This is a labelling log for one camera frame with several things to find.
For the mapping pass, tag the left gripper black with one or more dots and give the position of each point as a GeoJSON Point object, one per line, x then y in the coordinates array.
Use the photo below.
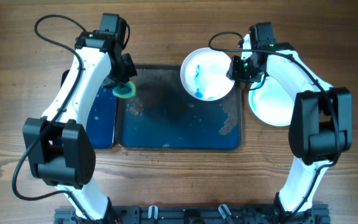
{"type": "Point", "coordinates": [130, 71]}

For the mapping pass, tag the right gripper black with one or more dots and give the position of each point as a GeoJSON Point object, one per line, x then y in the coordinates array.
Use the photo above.
{"type": "Point", "coordinates": [234, 72]}

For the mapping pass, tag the green yellow sponge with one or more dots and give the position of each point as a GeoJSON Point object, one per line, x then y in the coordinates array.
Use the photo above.
{"type": "Point", "coordinates": [127, 91]}

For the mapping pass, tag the white plate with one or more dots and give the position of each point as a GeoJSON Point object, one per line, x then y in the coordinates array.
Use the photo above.
{"type": "Point", "coordinates": [271, 103]}
{"type": "Point", "coordinates": [203, 74]}

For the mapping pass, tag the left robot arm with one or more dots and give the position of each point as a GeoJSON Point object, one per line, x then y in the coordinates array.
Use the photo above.
{"type": "Point", "coordinates": [58, 149]}

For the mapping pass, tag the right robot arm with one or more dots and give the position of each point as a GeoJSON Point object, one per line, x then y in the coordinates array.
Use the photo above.
{"type": "Point", "coordinates": [321, 123]}

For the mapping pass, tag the dark blue water tray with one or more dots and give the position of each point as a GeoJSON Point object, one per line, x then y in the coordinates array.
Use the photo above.
{"type": "Point", "coordinates": [95, 108]}

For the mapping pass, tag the dark grey serving tray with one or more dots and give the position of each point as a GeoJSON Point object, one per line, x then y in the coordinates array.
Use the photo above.
{"type": "Point", "coordinates": [163, 115]}

